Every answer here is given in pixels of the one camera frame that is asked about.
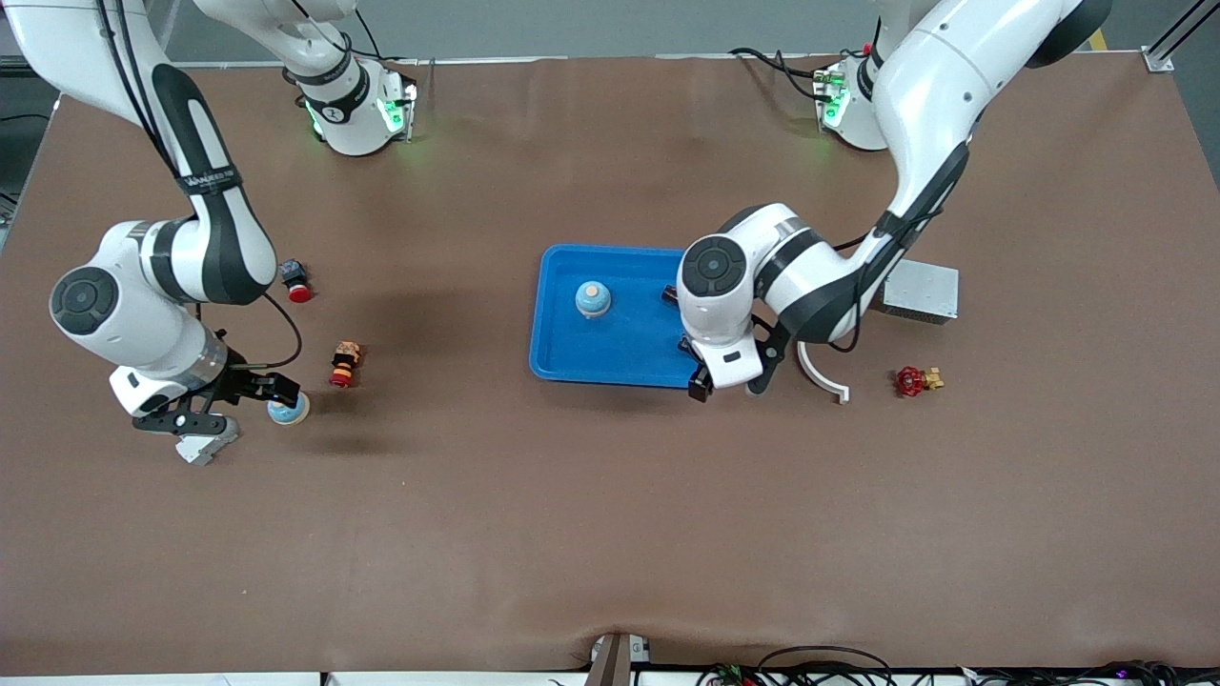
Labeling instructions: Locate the blue plastic tray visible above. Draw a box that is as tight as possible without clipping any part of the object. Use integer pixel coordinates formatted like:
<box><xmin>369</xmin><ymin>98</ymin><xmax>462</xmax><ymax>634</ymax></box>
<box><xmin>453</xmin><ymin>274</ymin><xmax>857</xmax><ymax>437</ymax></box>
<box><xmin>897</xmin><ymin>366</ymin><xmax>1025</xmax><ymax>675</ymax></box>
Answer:
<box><xmin>529</xmin><ymin>244</ymin><xmax>724</xmax><ymax>391</ymax></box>

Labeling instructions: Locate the white circuit breaker block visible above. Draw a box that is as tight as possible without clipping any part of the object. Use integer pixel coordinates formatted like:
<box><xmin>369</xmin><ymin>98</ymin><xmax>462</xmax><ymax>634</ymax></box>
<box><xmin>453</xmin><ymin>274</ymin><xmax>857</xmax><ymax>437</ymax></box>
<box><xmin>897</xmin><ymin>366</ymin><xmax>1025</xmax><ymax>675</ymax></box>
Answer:
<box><xmin>174</xmin><ymin>419</ymin><xmax>241</xmax><ymax>466</ymax></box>

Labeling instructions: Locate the white semicircular pipe clamp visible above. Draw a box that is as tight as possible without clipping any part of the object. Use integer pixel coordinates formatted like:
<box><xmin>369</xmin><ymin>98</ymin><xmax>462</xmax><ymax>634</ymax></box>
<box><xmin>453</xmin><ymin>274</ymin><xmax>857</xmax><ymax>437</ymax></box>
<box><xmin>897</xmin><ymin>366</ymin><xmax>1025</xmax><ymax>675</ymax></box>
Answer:
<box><xmin>796</xmin><ymin>338</ymin><xmax>852</xmax><ymax>406</ymax></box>

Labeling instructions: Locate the brown table cover mat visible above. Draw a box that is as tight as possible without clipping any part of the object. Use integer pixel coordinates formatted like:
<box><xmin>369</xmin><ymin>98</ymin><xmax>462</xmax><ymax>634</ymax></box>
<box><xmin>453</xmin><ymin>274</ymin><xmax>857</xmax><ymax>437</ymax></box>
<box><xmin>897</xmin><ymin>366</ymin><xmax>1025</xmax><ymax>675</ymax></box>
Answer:
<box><xmin>0</xmin><ymin>52</ymin><xmax>1220</xmax><ymax>677</ymax></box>

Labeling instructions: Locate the silver metal power supply box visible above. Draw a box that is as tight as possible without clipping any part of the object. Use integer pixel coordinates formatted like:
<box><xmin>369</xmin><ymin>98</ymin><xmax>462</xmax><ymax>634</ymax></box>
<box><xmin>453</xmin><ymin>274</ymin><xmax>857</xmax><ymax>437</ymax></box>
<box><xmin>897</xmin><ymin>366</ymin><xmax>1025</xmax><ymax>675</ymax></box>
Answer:
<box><xmin>882</xmin><ymin>255</ymin><xmax>961</xmax><ymax>326</ymax></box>

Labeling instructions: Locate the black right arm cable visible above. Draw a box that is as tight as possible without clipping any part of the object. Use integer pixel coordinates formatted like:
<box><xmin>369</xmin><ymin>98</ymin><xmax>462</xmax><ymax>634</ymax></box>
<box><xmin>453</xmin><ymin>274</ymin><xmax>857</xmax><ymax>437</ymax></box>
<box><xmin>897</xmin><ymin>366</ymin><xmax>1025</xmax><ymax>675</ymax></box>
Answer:
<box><xmin>95</xmin><ymin>0</ymin><xmax>304</xmax><ymax>371</ymax></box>

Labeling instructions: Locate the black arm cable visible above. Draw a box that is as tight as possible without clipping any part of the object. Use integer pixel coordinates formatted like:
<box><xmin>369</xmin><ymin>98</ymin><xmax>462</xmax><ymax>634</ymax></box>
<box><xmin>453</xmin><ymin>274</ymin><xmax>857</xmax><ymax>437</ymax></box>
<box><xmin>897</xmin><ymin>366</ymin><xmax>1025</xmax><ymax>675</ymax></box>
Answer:
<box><xmin>829</xmin><ymin>205</ymin><xmax>954</xmax><ymax>355</ymax></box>
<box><xmin>95</xmin><ymin>0</ymin><xmax>304</xmax><ymax>371</ymax></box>

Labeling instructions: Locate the red orange push button switch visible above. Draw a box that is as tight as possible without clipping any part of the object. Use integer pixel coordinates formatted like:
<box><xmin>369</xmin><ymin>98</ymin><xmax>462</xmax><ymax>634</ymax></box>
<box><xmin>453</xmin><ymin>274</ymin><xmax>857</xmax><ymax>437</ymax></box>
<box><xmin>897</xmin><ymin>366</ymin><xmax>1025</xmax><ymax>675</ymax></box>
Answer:
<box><xmin>329</xmin><ymin>341</ymin><xmax>364</xmax><ymax>389</ymax></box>

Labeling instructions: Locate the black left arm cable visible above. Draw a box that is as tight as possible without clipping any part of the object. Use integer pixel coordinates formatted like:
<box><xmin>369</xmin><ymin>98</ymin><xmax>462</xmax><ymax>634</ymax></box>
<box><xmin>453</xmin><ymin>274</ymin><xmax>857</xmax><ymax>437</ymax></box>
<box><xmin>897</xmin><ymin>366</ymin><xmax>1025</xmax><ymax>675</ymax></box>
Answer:
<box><xmin>829</xmin><ymin>205</ymin><xmax>954</xmax><ymax>355</ymax></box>

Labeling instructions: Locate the brass valve with red handle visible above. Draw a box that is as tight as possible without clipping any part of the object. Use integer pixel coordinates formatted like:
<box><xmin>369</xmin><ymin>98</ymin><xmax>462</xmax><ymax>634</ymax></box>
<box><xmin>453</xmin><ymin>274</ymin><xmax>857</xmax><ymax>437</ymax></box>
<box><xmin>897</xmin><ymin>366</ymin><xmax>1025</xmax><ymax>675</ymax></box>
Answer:
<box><xmin>894</xmin><ymin>365</ymin><xmax>946</xmax><ymax>398</ymax></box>

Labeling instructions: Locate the grey table edge bracket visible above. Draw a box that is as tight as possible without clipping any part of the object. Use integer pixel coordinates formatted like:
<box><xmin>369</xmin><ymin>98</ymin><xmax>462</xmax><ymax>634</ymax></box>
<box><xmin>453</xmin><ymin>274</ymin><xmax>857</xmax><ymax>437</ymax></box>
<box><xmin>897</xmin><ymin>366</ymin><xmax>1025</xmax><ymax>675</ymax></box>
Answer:
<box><xmin>584</xmin><ymin>633</ymin><xmax>655</xmax><ymax>686</ymax></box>

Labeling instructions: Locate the black base cable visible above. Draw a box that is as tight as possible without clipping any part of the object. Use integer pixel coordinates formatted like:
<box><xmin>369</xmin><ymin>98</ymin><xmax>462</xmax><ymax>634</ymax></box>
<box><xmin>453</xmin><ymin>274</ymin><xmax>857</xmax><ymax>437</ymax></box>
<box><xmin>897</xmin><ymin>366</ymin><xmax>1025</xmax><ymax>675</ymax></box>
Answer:
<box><xmin>729</xmin><ymin>46</ymin><xmax>830</xmax><ymax>101</ymax></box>

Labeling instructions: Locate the black cable bundle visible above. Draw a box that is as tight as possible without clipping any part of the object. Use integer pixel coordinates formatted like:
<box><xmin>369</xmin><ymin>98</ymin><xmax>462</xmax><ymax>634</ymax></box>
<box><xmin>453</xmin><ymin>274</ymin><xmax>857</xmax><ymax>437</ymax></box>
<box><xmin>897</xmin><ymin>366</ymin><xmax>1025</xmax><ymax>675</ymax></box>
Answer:
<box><xmin>696</xmin><ymin>646</ymin><xmax>1220</xmax><ymax>686</ymax></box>

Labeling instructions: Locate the aluminium frame profile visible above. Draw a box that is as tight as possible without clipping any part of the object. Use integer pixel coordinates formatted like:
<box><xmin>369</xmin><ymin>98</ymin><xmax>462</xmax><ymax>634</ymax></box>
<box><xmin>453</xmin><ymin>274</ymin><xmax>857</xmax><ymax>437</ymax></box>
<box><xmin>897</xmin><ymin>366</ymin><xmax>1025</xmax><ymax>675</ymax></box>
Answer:
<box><xmin>1144</xmin><ymin>0</ymin><xmax>1220</xmax><ymax>73</ymax></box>

